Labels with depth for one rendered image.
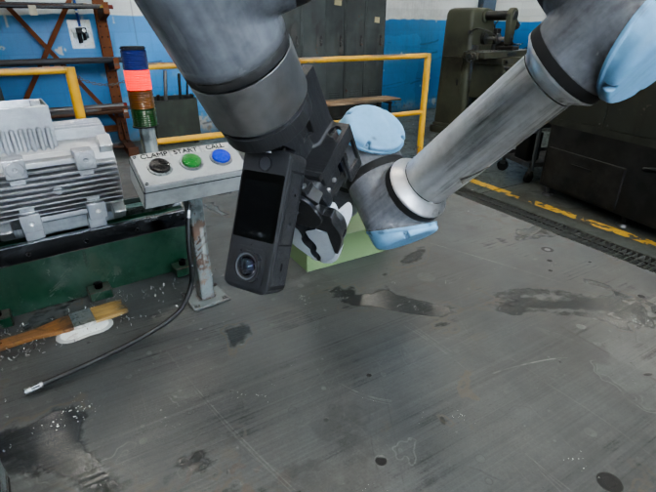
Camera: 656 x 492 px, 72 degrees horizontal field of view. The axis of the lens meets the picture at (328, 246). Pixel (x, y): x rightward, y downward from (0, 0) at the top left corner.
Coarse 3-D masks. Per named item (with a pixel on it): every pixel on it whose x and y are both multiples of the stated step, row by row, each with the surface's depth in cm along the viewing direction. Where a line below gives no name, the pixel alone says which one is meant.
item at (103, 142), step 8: (96, 136) 78; (104, 136) 78; (104, 144) 78; (112, 144) 79; (112, 208) 83; (120, 208) 83; (120, 216) 85; (8, 224) 75; (0, 232) 74; (8, 232) 74; (0, 240) 75
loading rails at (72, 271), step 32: (128, 224) 85; (160, 224) 89; (0, 256) 75; (32, 256) 78; (64, 256) 81; (96, 256) 84; (128, 256) 88; (160, 256) 92; (0, 288) 77; (32, 288) 80; (64, 288) 83; (96, 288) 84; (0, 320) 76
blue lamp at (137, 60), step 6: (126, 54) 106; (132, 54) 106; (138, 54) 107; (144, 54) 108; (126, 60) 107; (132, 60) 107; (138, 60) 107; (144, 60) 108; (126, 66) 107; (132, 66) 107; (138, 66) 108; (144, 66) 109
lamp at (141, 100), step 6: (144, 90) 110; (150, 90) 112; (132, 96) 110; (138, 96) 110; (144, 96) 111; (150, 96) 112; (132, 102) 111; (138, 102) 111; (144, 102) 111; (150, 102) 112; (132, 108) 112; (138, 108) 111; (144, 108) 112; (150, 108) 113
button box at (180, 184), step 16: (208, 144) 76; (224, 144) 77; (144, 160) 70; (176, 160) 71; (208, 160) 74; (240, 160) 76; (144, 176) 68; (160, 176) 69; (176, 176) 69; (192, 176) 70; (208, 176) 72; (224, 176) 73; (240, 176) 75; (144, 192) 67; (160, 192) 69; (176, 192) 71; (192, 192) 73; (208, 192) 75; (224, 192) 77; (144, 208) 70
